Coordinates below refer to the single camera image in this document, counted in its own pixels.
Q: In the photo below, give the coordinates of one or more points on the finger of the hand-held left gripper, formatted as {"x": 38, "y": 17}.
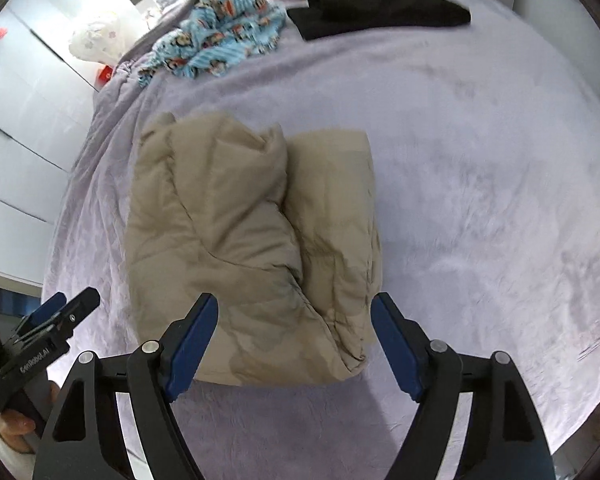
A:
{"x": 82, "y": 307}
{"x": 45, "y": 312}

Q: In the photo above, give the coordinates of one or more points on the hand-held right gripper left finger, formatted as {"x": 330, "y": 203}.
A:
{"x": 190, "y": 350}

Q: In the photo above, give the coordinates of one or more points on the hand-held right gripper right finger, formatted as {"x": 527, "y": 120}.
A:
{"x": 395, "y": 350}

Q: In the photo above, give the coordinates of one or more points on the beige puffer jacket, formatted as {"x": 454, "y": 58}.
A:
{"x": 240, "y": 240}

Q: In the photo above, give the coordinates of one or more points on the person's left hand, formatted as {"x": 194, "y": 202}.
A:
{"x": 15, "y": 422}

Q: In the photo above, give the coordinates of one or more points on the lavender plush blanket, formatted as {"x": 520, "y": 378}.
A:
{"x": 455, "y": 160}

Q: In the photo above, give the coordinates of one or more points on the white wardrobe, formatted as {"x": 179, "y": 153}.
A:
{"x": 25, "y": 110}

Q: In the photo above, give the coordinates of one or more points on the small red object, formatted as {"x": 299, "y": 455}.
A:
{"x": 105, "y": 74}

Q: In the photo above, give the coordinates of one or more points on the white flowered plush bag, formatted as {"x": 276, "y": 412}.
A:
{"x": 97, "y": 40}

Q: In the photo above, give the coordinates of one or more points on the blue monkey-print cloth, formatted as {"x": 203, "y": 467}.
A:
{"x": 220, "y": 35}

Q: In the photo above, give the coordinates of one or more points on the black folded garment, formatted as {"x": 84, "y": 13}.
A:
{"x": 380, "y": 10}

